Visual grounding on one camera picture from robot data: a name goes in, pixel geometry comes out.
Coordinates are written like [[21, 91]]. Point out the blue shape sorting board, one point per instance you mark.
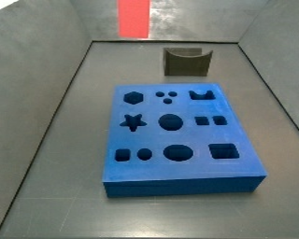
[[176, 143]]

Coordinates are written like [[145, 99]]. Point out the red rectangular block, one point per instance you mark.
[[133, 18]]

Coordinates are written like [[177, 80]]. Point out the black curved holder block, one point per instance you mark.
[[185, 62]]

